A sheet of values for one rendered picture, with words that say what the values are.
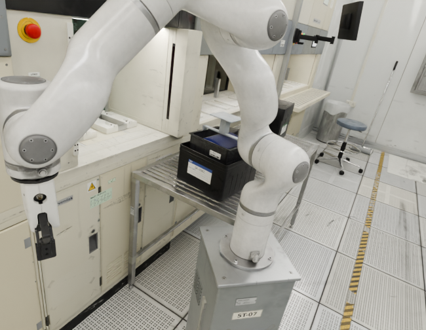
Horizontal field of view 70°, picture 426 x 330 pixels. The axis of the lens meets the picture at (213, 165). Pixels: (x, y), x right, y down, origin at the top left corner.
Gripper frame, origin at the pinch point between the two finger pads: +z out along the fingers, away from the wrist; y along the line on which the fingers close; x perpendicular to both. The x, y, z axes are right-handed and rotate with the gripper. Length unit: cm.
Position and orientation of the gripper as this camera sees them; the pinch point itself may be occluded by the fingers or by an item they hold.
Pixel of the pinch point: (42, 239)
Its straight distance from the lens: 70.9
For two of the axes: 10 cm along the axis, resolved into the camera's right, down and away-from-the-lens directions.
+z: -1.5, 8.9, 4.2
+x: -8.2, 1.3, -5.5
